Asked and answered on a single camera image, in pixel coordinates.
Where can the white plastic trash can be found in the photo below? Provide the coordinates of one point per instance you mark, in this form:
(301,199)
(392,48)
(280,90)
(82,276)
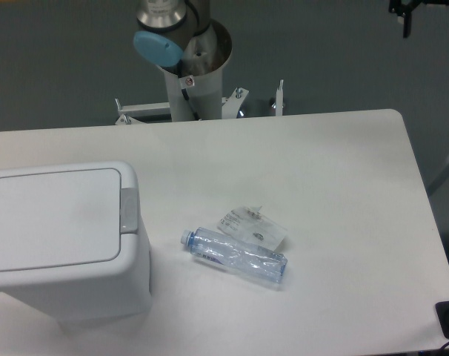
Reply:
(72,240)

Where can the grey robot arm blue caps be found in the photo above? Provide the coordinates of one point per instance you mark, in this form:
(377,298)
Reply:
(167,27)

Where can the clear plastic bag with parts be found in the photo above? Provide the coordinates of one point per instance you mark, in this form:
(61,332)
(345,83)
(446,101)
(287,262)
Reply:
(249,225)

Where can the clear crushed plastic bottle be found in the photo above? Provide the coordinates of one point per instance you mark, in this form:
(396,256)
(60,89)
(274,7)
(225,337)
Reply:
(247,258)

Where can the black tripod piece top right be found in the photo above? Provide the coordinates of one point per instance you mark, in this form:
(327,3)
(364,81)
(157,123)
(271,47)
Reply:
(404,9)

